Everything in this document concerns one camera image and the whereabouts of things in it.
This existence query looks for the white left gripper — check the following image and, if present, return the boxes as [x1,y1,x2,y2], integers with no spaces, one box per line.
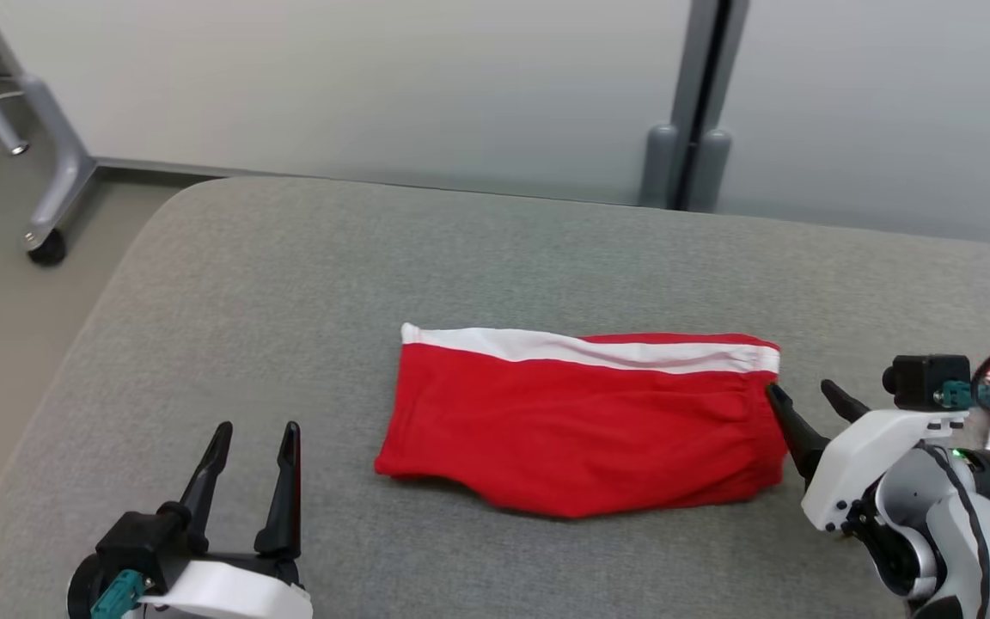
[143,421,314,619]

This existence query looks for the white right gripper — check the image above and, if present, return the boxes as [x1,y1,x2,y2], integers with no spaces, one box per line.
[764,379,970,534]

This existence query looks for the red shorts with white stripes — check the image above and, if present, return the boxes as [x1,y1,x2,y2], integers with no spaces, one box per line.
[374,322,789,520]

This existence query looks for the grey fabric sofa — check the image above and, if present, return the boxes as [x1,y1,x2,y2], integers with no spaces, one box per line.
[0,176,990,619]

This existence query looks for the grey partition leg with caster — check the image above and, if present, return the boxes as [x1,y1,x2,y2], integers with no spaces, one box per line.
[0,0,101,267]

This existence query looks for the right black cable teal plug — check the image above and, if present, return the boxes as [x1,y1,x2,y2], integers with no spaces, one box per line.
[933,330,990,414]

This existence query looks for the black cable teal plug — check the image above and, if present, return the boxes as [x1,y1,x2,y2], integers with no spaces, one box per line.
[89,569,149,619]
[933,330,990,414]

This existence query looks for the left black cable teal plug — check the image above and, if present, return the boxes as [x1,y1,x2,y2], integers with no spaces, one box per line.
[89,569,149,619]

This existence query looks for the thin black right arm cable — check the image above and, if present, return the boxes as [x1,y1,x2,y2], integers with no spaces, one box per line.
[923,442,990,619]

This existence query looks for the grey partition post foot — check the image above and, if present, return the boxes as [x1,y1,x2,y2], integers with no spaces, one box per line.
[639,125,679,209]
[688,129,733,213]

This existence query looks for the grey partition frame upright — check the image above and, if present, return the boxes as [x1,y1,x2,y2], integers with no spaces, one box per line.
[671,0,750,212]

